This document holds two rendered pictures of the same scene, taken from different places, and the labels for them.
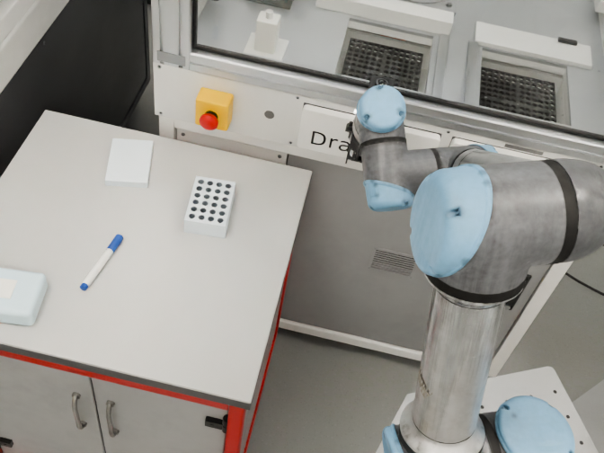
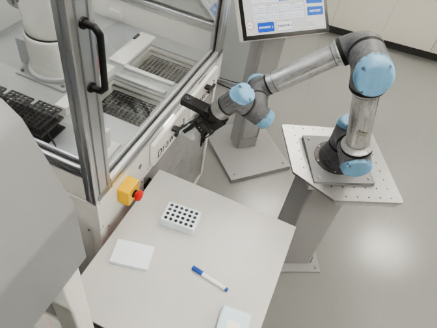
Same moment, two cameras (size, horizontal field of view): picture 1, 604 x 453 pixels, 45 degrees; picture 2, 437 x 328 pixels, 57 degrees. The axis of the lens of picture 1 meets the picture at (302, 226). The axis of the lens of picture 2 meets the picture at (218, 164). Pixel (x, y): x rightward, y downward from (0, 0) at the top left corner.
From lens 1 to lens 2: 1.21 m
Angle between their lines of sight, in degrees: 50
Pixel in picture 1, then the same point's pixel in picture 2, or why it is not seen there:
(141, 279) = (223, 261)
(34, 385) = not seen: outside the picture
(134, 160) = (133, 250)
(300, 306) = not seen: hidden behind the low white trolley
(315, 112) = (157, 142)
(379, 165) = (262, 110)
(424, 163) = (263, 95)
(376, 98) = (244, 91)
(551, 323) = not seen: hidden behind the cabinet
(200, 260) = (213, 231)
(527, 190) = (382, 47)
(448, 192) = (383, 64)
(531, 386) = (290, 133)
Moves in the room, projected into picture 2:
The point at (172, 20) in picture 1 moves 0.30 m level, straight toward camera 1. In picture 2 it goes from (101, 172) to (203, 187)
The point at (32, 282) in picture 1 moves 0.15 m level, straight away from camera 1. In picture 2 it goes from (230, 311) to (181, 319)
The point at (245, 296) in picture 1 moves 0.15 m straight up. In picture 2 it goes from (238, 216) to (246, 191)
